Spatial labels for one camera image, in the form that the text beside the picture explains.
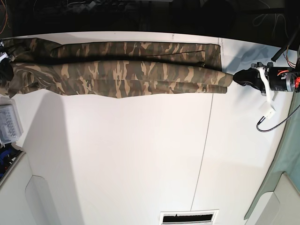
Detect clear plastic parts box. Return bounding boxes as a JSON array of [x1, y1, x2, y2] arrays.
[[0, 97, 23, 145]]

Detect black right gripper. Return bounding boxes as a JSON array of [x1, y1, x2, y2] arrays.
[[0, 41, 14, 81]]

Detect blue items in bin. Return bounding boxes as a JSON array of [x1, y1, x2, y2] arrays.
[[0, 143, 22, 179]]

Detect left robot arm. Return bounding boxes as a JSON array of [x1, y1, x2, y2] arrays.
[[233, 31, 300, 103]]

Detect white slotted vent plate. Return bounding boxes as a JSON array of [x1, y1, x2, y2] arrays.
[[159, 210, 219, 225]]

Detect camouflage t-shirt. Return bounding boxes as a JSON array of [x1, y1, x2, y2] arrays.
[[0, 38, 233, 98]]

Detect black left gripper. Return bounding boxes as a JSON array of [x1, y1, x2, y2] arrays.
[[233, 62, 298, 103]]

